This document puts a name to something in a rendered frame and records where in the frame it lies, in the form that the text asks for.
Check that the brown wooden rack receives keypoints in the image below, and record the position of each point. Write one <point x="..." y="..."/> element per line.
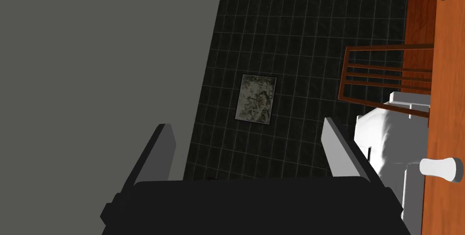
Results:
<point x="385" y="78"/>

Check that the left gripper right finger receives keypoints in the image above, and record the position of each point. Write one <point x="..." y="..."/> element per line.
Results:
<point x="339" y="155"/>

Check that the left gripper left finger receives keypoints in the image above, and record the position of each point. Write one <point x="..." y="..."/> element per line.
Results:
<point x="160" y="158"/>

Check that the grey framed wall picture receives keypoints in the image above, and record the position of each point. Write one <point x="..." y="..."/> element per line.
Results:
<point x="255" y="99"/>

